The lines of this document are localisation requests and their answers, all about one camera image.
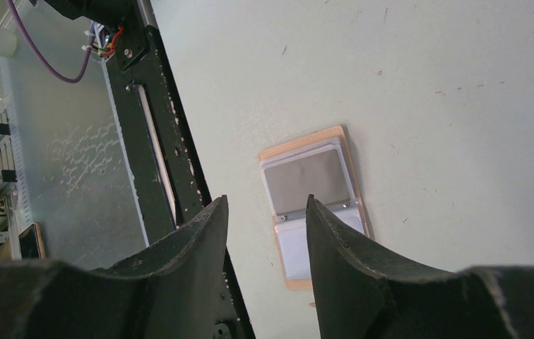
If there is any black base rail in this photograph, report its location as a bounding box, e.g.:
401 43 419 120
50 1 254 338

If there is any grey card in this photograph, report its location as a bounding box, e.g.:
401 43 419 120
262 145 355 216

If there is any white cable duct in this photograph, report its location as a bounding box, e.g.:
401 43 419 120
0 56 33 226

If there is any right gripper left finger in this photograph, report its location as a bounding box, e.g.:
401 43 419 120
0 196 229 338

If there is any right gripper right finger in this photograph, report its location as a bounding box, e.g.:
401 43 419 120
306 196 534 338

